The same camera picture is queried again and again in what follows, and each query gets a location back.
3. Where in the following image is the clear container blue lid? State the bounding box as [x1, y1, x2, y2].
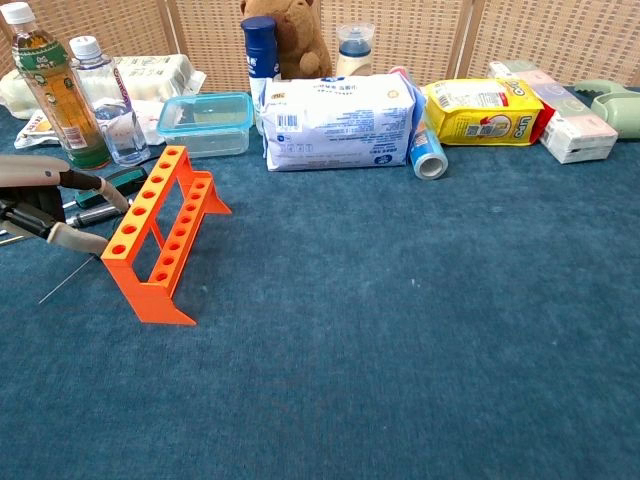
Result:
[156, 91, 255, 159]

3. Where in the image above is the white wet wipes pack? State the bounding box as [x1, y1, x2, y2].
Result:
[261, 73, 419, 173]

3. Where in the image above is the small thin green screwdriver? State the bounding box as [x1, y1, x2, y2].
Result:
[38, 255, 97, 306]

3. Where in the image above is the blue plastic wrap roll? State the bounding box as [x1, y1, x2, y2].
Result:
[387, 65, 449, 181]

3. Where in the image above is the blue carpet table cover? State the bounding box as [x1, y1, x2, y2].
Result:
[0, 84, 640, 480]

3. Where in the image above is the orange test tube rack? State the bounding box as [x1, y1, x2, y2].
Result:
[100, 145, 233, 327]

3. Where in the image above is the white paper roll pack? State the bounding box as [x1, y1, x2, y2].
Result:
[0, 53, 207, 120]

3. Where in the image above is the rattan folding screen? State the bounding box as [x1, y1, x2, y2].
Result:
[0, 0, 640, 94]

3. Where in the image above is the white packet red print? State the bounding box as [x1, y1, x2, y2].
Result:
[13, 110, 69, 151]

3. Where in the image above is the pastel tissue box pack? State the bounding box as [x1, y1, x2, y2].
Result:
[487, 59, 620, 165]

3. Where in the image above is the green tea bottle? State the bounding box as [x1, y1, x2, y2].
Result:
[0, 1, 113, 171]

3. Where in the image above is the brown capybara plush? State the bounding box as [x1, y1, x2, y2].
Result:
[239, 0, 334, 81]

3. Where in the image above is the yellow red snack box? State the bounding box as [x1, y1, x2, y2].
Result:
[532, 102, 557, 146]

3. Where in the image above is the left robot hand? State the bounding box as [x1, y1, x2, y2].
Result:
[0, 153, 132, 256]

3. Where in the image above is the silver metal handle screwdriver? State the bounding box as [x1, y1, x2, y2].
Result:
[0, 201, 132, 247]

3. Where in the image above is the large green black screwdriver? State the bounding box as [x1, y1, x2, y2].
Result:
[62, 166, 149, 210]

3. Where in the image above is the blue cap spray can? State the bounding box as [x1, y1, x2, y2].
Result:
[240, 15, 282, 135]

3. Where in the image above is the pale green lint roller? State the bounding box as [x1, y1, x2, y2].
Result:
[573, 78, 640, 140]

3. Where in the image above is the cream bottle clear cap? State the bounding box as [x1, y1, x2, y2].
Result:
[334, 22, 376, 78]

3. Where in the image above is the clear water bottle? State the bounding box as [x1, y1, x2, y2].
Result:
[68, 35, 152, 167]

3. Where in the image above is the yellow snack bag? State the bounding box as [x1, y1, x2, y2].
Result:
[423, 77, 546, 148]

